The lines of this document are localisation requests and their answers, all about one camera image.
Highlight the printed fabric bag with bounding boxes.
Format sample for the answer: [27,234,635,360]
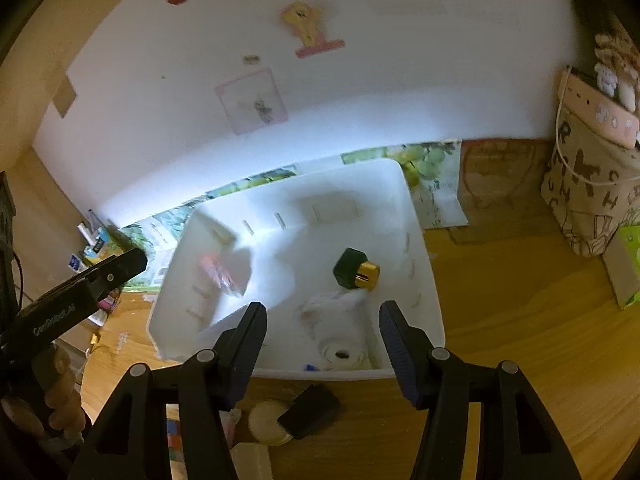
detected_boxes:
[541,105,640,258]

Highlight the person's left hand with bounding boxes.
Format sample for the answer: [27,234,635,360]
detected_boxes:
[42,347,87,442]

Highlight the green fruit printed paper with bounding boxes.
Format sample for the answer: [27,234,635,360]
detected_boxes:
[117,140,469,291]

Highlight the brown-haired doll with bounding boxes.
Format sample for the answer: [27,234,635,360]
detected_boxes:
[595,30,640,111]

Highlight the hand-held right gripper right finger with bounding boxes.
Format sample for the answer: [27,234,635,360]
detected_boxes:
[379,300,583,480]

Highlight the black charger plug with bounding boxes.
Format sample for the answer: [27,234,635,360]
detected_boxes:
[278,384,341,438]

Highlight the white plastic storage bin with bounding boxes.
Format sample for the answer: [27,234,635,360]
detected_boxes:
[146,158,446,380]

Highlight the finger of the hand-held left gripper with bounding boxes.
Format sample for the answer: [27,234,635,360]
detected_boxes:
[86,249,149,306]

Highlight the pink oblong box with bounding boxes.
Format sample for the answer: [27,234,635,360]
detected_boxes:
[557,67,640,150]

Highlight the clear small plastic box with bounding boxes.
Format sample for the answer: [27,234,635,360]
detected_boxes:
[230,442,273,480]

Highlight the white toy camera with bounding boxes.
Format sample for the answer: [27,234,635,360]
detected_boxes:
[300,292,373,371]

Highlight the white pens in carton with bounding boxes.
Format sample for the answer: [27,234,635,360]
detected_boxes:
[77,208,107,246]

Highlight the brown printed paper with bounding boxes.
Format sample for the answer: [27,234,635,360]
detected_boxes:
[447,137,557,243]

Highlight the black bottle with gold cap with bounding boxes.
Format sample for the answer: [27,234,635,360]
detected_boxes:
[332,247,382,292]

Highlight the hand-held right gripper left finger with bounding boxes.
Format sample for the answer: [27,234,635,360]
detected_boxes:
[67,301,269,480]

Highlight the black cable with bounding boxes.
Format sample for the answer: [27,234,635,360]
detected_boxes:
[10,250,27,307]

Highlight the pink oval pouch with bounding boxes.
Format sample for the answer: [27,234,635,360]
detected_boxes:
[199,254,247,297]

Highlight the pink framed sticker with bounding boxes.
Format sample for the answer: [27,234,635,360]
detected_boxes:
[215,66,289,136]

